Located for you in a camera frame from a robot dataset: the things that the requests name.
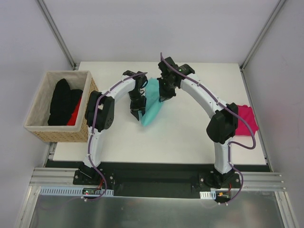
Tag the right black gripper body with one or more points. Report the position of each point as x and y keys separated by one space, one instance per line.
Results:
x=166 y=92

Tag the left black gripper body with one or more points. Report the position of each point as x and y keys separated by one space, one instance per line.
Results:
x=137 y=107

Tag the teal t-shirt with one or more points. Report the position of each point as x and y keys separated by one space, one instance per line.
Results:
x=153 y=105

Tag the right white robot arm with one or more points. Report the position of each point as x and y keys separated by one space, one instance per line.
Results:
x=223 y=122

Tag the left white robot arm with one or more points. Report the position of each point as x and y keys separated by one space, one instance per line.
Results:
x=99 y=114

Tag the red garment in basket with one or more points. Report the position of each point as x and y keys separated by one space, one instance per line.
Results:
x=73 y=118

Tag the black garment in basket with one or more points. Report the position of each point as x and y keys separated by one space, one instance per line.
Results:
x=62 y=103

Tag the wicker laundry basket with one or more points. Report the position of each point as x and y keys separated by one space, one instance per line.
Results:
x=38 y=116

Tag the pink folded t-shirt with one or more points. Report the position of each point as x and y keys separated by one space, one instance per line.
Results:
x=247 y=114

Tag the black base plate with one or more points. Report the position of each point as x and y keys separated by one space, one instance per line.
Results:
x=156 y=180

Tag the right white cable duct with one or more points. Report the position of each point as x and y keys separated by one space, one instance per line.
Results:
x=208 y=195

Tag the white cable duct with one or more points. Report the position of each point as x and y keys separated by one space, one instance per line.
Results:
x=208 y=195
x=75 y=191

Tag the aluminium rail frame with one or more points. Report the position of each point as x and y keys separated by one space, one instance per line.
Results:
x=263 y=181

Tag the left aluminium corner post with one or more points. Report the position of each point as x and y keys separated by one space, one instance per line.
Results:
x=56 y=33

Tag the aluminium corner post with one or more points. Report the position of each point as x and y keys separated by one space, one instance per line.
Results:
x=269 y=22
x=56 y=33

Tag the left white cable duct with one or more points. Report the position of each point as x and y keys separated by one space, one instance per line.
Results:
x=75 y=191

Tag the right aluminium corner post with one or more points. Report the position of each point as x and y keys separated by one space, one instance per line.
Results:
x=269 y=22

